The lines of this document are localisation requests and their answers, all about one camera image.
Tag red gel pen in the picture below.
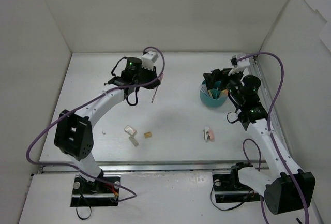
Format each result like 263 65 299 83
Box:
151 74 164 103

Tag purple slim highlighter pen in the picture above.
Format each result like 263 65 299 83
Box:
199 84 208 94

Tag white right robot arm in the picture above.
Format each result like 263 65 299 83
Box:
203 68 315 215

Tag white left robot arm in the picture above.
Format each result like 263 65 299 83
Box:
54 52 160 193

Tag teal round desk organizer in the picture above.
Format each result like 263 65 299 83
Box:
199 80 228 108

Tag small white pink stapler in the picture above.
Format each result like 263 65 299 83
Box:
203 127 215 142

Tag yellow eraser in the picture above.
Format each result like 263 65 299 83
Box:
144 132 152 139

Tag dirty white eraser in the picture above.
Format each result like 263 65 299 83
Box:
129 136 139 147

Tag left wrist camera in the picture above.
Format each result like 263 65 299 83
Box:
141 51 158 70

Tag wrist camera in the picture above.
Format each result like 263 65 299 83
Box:
141 51 158 70
228 53 250 76

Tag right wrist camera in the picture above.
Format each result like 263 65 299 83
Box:
228 53 250 76

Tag aluminium right rail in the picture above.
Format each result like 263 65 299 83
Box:
243 52 294 168

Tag aluminium rail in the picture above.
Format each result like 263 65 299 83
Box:
38 160 269 173
243 52 294 168

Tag aluminium front rail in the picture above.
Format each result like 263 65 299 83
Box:
38 160 269 173

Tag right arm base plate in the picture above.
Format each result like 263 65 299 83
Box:
212 174 260 204

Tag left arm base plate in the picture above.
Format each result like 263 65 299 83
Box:
70 175 119 207

